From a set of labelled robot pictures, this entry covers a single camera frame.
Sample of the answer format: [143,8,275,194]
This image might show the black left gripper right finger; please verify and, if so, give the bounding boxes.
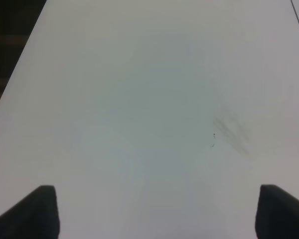
[255,185,299,239]

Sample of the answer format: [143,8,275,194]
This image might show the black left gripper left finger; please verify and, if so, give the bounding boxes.
[0,185,60,239]

